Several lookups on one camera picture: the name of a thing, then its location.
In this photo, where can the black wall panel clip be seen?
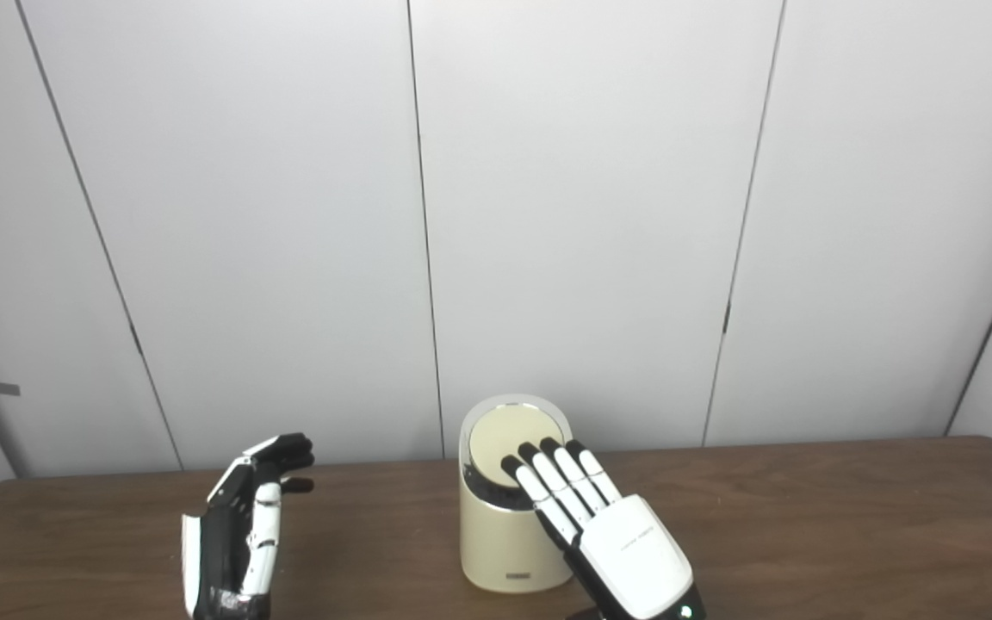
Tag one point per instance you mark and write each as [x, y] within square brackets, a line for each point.
[727, 317]

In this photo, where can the cream round bin lid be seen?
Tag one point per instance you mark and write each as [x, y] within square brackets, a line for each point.
[505, 430]

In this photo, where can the cream-colored bin body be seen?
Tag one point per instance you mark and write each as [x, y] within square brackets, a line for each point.
[500, 551]

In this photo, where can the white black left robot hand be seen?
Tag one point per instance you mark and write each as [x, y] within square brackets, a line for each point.
[225, 542]

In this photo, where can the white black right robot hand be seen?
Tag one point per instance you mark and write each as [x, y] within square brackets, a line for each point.
[625, 551]

